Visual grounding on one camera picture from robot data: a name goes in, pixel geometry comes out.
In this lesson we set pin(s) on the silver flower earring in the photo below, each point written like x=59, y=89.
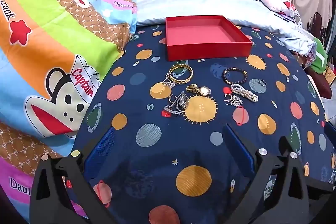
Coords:
x=169, y=82
x=236, y=101

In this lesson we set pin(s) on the gold wristwatch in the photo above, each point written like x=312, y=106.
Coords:
x=203, y=90

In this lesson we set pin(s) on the navy planet print blanket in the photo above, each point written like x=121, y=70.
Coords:
x=168, y=150

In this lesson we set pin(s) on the gold bangle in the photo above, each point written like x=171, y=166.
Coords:
x=189, y=74

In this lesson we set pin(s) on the red cardboard box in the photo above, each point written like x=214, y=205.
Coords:
x=210, y=50

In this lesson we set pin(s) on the green bag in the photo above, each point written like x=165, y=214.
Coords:
x=320, y=56

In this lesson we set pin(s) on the silver wristwatch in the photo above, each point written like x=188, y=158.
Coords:
x=182, y=101

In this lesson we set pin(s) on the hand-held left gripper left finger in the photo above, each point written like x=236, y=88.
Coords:
x=101, y=150

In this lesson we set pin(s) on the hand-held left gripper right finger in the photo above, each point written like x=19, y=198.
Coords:
x=236, y=146

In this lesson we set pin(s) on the dark brown cloth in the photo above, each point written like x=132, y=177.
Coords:
x=320, y=82

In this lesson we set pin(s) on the colourful monkey print blanket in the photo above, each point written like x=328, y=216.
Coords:
x=52, y=37

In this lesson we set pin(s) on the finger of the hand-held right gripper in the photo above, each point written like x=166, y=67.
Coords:
x=323, y=187
x=330, y=132

